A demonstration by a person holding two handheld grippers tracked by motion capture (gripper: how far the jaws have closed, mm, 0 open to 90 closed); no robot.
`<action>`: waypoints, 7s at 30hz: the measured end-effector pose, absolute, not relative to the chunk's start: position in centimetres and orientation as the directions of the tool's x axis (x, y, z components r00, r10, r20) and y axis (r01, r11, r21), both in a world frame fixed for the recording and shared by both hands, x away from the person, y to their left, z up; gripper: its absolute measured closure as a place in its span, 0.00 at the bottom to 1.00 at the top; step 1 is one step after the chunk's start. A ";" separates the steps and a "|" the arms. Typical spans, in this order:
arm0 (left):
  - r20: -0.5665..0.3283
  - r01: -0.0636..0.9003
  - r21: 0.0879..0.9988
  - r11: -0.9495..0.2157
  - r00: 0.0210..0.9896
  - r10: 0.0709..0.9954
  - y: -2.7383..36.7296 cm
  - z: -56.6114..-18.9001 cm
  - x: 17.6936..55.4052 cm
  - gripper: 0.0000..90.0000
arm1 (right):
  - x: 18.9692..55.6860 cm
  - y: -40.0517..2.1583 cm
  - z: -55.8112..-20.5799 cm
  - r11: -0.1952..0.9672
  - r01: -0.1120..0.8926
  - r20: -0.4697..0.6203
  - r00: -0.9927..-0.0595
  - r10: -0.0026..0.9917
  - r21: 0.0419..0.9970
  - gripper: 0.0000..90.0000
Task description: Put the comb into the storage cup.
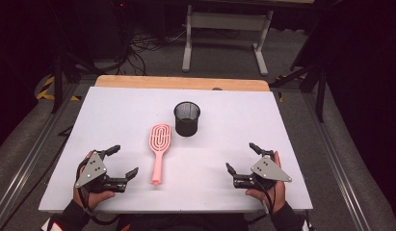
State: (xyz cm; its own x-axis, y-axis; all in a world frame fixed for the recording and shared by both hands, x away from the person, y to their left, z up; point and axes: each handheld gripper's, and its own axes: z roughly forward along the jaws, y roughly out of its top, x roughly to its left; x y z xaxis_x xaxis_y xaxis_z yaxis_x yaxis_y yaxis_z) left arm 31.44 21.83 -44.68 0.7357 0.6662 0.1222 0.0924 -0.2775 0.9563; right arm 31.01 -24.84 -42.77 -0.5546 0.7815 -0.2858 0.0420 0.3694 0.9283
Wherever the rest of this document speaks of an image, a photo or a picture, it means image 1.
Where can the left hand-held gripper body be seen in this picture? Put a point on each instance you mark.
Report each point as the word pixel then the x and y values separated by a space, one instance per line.
pixel 96 173

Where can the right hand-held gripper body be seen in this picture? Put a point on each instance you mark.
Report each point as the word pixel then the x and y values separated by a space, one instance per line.
pixel 266 170

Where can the pink hairbrush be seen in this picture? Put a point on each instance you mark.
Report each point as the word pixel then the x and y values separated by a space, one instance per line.
pixel 159 141

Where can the black mesh cup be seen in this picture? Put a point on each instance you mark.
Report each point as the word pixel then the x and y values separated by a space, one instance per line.
pixel 187 125

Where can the person's left hand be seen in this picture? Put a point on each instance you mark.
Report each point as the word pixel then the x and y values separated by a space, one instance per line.
pixel 96 199

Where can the person's right hand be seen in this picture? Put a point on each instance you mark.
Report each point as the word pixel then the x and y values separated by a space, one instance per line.
pixel 280 194

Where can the white board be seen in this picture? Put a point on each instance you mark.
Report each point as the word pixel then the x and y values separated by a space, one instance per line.
pixel 198 179

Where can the person's torso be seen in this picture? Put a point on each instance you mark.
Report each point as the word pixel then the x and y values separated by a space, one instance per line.
pixel 182 223

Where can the black metal stand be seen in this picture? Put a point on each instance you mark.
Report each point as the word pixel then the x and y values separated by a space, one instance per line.
pixel 320 93
pixel 58 83

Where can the yellow black hazard tape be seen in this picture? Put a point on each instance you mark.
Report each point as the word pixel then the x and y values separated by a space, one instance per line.
pixel 44 93

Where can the metal floor rail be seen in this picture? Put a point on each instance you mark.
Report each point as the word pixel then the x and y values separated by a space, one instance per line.
pixel 31 154
pixel 338 166

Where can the grey metal-frame desk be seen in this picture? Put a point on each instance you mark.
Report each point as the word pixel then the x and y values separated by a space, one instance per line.
pixel 229 21

